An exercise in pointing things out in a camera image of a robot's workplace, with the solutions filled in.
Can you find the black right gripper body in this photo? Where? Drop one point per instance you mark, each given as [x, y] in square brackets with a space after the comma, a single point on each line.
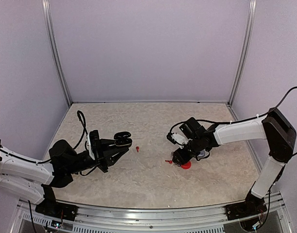
[187, 156]

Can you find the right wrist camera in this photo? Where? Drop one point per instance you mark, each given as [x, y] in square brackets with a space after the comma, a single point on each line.
[191, 130]

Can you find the left aluminium corner post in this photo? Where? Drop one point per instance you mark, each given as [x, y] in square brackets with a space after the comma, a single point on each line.
[55, 52]

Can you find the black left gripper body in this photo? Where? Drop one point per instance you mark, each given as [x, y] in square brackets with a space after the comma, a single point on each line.
[100, 158]

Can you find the grey oval charging case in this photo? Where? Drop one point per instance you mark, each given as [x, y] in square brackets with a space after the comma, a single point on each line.
[202, 155]

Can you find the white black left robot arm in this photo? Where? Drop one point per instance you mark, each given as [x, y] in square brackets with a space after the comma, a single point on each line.
[34, 180]

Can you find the red round case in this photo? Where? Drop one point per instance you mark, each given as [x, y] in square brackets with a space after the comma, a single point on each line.
[186, 166]

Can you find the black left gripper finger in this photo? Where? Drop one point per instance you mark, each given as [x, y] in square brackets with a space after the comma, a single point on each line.
[108, 144]
[115, 154]

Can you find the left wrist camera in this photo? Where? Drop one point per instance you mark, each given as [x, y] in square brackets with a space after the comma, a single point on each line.
[92, 139]

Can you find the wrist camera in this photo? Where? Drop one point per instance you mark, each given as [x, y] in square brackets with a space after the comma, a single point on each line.
[92, 139]
[191, 130]

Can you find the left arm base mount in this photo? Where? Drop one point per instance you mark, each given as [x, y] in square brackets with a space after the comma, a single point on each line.
[49, 206]

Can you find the front aluminium rail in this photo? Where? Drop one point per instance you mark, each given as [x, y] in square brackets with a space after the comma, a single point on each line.
[100, 219]

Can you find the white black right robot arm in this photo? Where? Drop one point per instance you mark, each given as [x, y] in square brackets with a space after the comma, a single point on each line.
[272, 127]

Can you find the aluminium corner post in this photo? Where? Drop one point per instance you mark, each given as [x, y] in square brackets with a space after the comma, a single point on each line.
[244, 51]
[55, 52]

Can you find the right aluminium corner post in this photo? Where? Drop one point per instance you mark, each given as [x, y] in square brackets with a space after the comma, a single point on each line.
[244, 51]

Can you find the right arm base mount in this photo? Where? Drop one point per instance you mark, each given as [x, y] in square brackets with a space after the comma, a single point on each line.
[249, 212]

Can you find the black earbud charging case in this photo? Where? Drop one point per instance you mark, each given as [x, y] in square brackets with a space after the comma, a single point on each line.
[123, 139]

